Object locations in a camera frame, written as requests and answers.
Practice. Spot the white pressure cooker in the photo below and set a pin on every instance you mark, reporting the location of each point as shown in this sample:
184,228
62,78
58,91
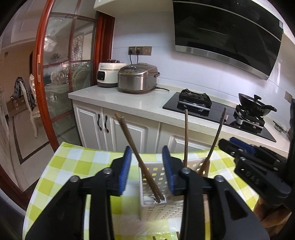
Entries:
107,73

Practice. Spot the red wooden sliding door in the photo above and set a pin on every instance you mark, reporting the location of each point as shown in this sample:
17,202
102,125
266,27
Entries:
73,38

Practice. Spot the white upper wall cabinet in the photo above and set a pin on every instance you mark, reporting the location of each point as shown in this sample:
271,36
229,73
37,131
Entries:
115,8

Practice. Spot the silver rice cooker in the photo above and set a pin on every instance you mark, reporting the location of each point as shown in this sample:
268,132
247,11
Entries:
138,78

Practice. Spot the white ornate dining chair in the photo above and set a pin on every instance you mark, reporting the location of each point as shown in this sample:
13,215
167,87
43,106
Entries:
35,114

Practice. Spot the grey wall power socket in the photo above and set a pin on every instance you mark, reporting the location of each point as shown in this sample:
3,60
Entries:
140,51

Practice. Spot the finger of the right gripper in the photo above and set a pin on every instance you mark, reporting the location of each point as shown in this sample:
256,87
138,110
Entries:
250,149
230,148

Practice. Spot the black glass gas stove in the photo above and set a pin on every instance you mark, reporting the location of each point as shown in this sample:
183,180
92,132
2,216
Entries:
200,105

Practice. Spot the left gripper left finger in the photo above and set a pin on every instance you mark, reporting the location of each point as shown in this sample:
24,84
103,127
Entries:
63,217

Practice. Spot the black range hood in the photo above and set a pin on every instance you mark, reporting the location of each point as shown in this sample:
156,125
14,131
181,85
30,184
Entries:
240,33

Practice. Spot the green white checkered tablecloth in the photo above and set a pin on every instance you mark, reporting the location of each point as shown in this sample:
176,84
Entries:
71,160

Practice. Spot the dark patterned garment on chair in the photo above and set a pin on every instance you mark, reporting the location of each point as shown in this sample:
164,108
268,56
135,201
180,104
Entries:
28,92

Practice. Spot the black wok pan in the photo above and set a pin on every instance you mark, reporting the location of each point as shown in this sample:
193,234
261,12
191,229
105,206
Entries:
254,106

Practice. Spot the person's right hand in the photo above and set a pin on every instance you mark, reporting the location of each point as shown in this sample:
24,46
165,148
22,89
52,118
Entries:
272,219

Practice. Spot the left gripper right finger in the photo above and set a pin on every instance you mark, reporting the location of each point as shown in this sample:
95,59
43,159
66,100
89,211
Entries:
230,217

